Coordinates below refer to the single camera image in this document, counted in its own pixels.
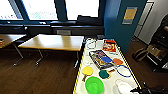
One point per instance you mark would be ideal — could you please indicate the dark sofa cushion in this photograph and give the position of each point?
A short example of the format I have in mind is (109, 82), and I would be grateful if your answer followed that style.
(89, 20)

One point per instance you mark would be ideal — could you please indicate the clear glass bowl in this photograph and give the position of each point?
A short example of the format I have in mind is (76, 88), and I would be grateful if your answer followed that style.
(87, 44)

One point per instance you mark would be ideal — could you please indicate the grey chair back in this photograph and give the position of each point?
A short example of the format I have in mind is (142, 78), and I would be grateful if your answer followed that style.
(63, 32)

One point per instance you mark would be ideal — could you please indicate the white bowl blue rim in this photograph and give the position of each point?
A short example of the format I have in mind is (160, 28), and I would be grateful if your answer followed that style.
(117, 71)

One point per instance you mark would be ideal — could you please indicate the yellow wall sign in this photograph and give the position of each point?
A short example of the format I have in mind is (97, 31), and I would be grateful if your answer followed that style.
(129, 15)

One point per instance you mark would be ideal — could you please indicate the brown black backpack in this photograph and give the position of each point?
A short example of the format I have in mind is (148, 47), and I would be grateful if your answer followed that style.
(140, 54)

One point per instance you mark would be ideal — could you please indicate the dark green round paddle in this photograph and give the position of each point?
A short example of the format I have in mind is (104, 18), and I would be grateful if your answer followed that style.
(104, 74)

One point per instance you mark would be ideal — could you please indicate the bright green plastic bowl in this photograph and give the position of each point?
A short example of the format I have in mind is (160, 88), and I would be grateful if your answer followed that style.
(94, 85)

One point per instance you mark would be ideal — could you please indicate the small grey box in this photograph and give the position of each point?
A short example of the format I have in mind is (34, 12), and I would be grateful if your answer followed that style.
(100, 37)

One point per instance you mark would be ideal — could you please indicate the red game box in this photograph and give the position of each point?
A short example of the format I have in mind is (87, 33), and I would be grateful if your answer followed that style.
(109, 46)

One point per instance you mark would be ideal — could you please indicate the bright window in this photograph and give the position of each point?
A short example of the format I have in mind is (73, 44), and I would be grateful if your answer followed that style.
(6, 8)
(81, 8)
(40, 9)

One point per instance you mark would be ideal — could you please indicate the yellow gaming table white top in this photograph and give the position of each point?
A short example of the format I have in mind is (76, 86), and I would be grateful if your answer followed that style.
(81, 83)

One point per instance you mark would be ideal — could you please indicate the person in dark shirt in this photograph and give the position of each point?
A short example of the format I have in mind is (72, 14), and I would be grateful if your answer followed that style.
(164, 25)

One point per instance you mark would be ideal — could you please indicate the wooden work table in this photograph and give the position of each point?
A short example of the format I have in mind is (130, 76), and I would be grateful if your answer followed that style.
(11, 38)
(53, 41)

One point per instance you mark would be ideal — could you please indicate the yellow round paddle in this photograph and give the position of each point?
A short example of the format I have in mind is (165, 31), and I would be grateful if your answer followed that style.
(87, 70)

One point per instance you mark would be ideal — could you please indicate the blue plastic bowl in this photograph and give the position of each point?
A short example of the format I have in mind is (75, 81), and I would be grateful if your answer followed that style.
(106, 60)

